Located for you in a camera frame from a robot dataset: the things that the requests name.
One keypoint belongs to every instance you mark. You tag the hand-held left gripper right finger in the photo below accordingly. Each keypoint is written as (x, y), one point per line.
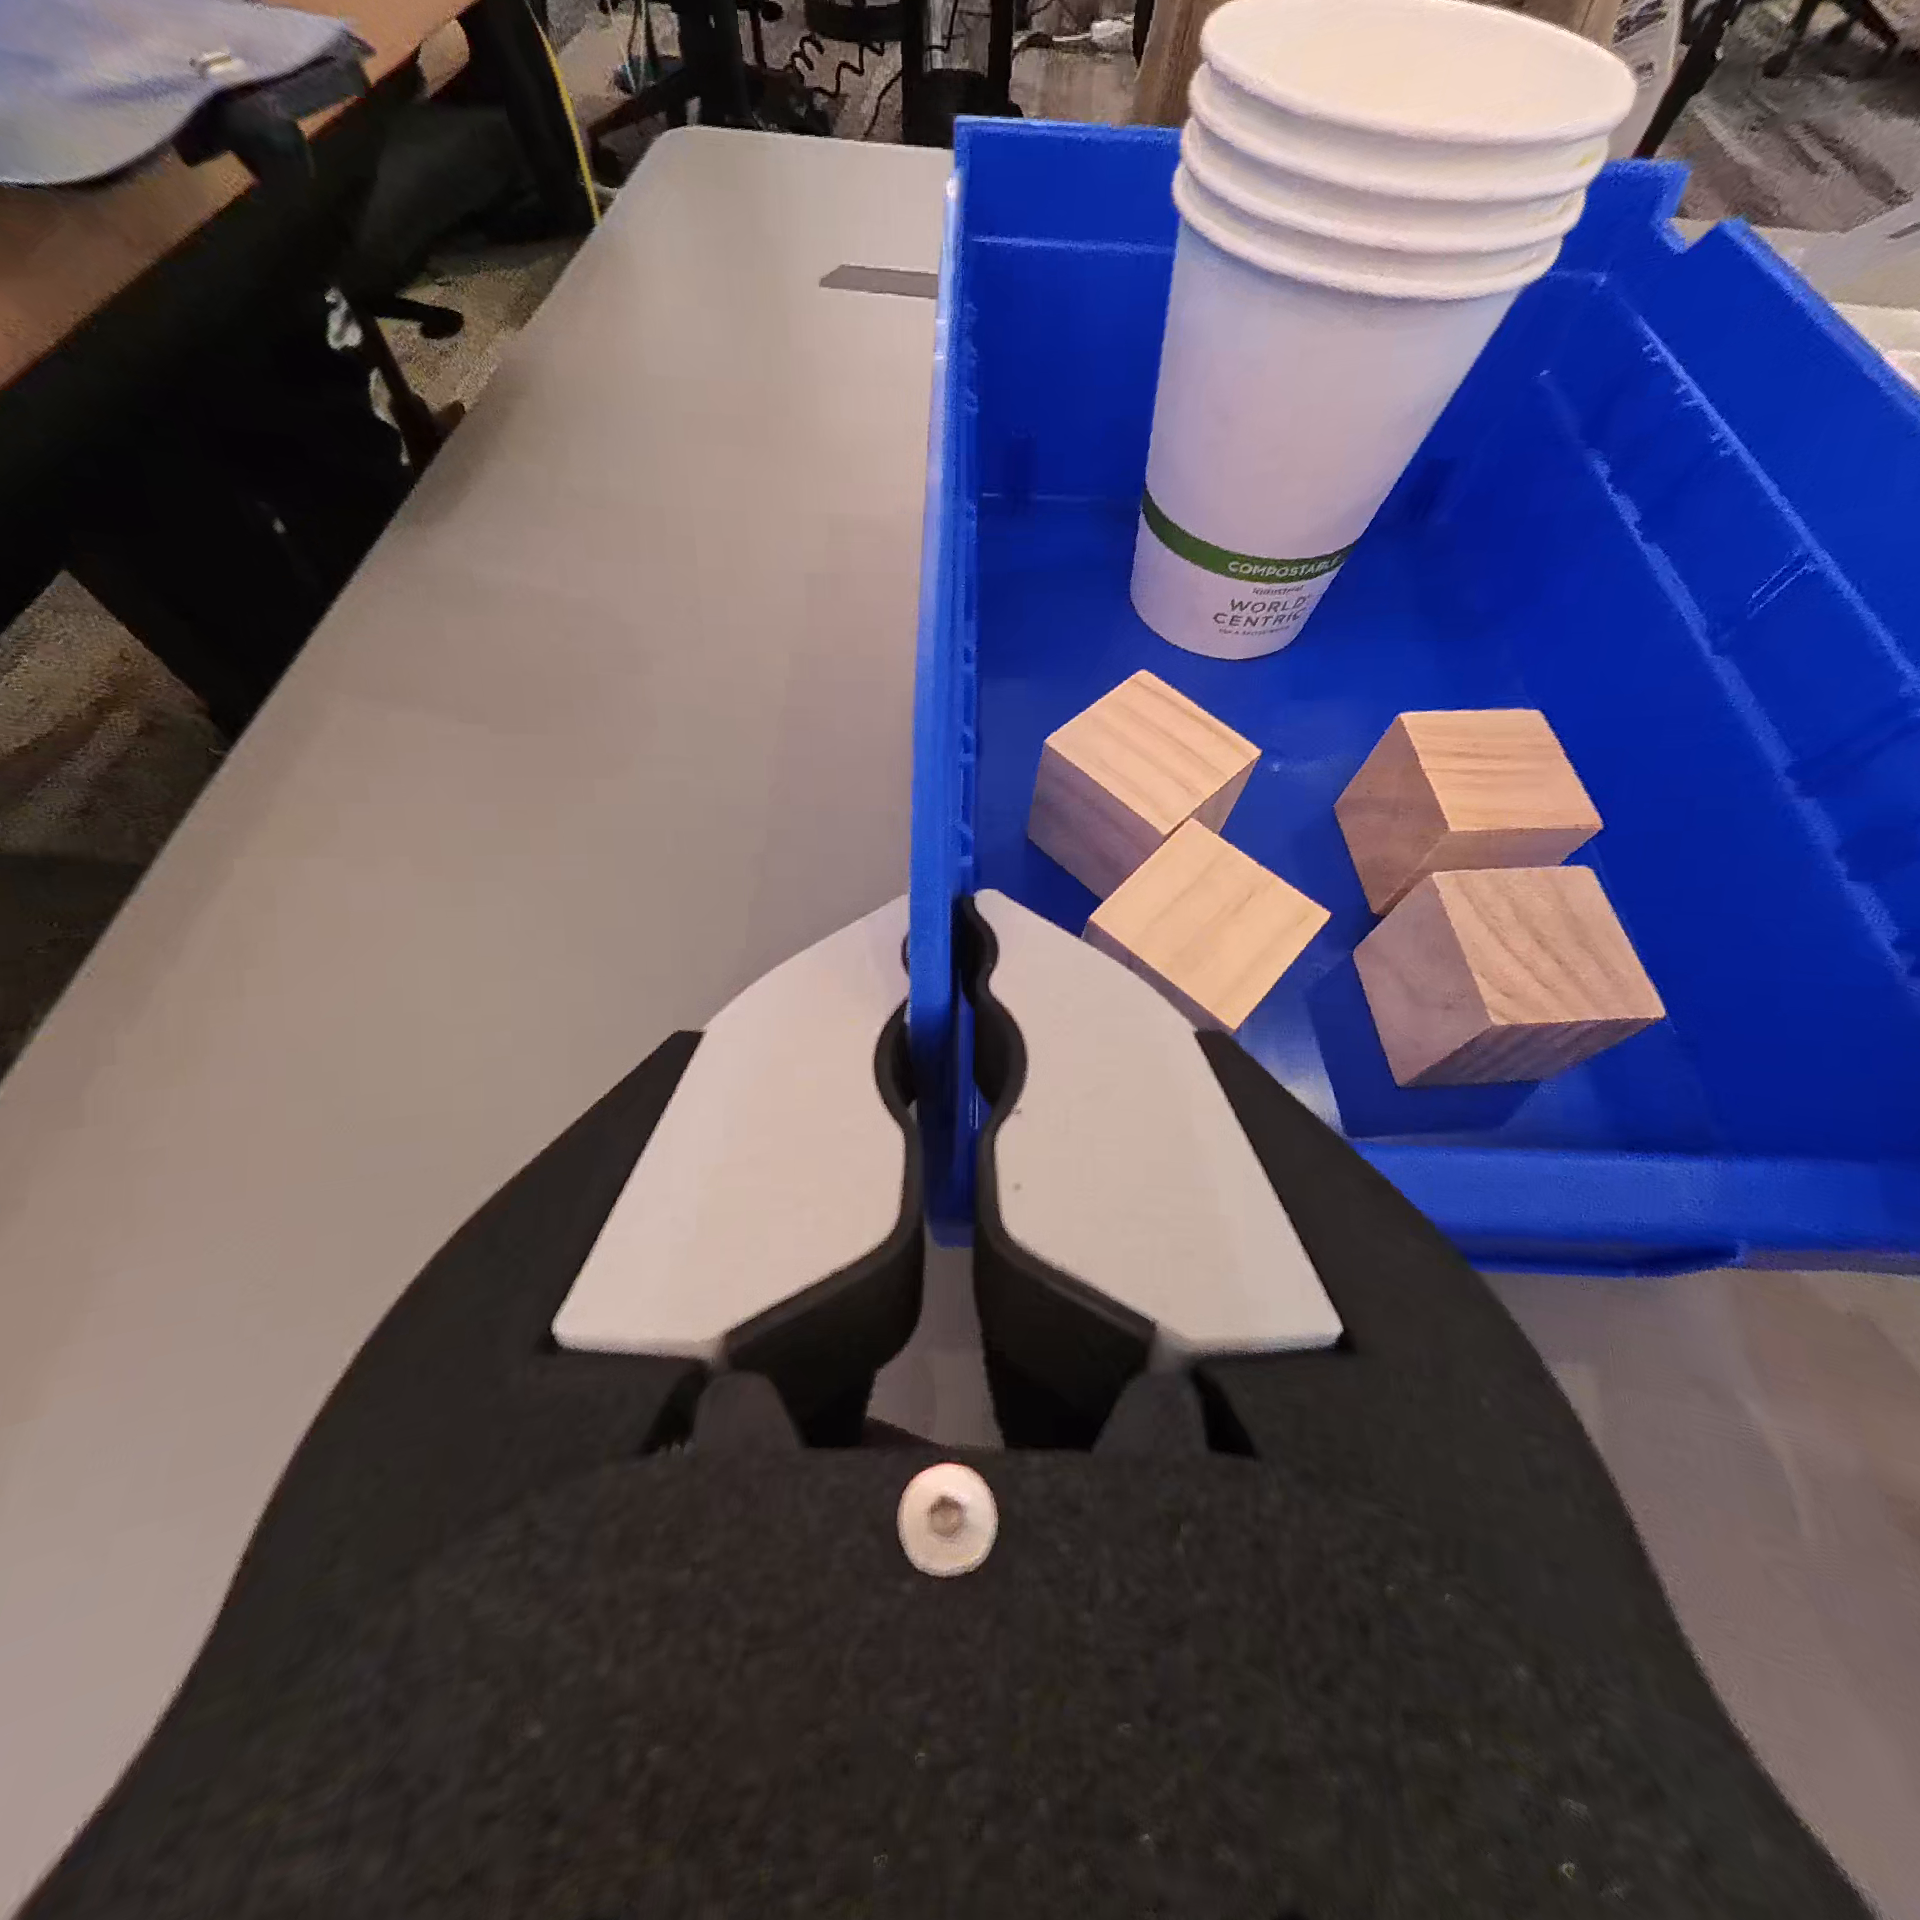
(1140, 1184)

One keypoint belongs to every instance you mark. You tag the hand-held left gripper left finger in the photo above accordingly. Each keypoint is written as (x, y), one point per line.
(721, 1200)

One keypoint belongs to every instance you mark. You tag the wooden cube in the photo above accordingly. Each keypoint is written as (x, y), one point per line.
(1207, 921)
(1507, 974)
(1140, 780)
(1469, 802)

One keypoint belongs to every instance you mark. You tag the blue plastic bin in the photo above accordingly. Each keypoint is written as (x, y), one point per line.
(1723, 749)

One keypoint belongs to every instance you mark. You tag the hanging beige coat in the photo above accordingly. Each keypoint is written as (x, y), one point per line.
(1161, 66)

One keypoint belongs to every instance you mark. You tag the wooden desk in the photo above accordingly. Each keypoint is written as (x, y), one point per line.
(119, 253)

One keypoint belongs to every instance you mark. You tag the blue cloth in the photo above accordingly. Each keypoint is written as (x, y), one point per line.
(135, 75)

